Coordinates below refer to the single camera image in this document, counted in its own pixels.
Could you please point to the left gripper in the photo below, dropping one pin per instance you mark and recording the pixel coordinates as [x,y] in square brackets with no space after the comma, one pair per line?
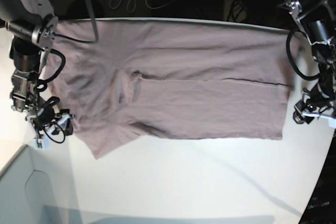
[305,111]

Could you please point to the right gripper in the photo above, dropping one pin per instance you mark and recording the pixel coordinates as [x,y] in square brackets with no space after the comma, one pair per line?
[46,122]

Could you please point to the mauve pink t-shirt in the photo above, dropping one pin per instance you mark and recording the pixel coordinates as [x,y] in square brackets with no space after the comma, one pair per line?
[176,80]

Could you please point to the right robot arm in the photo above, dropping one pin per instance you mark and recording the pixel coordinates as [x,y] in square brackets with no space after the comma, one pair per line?
[33,24]

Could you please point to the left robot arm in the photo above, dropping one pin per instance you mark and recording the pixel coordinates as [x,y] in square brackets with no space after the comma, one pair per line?
[315,19]

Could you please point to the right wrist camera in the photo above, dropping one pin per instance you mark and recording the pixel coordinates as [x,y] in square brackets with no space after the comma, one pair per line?
[41,143]

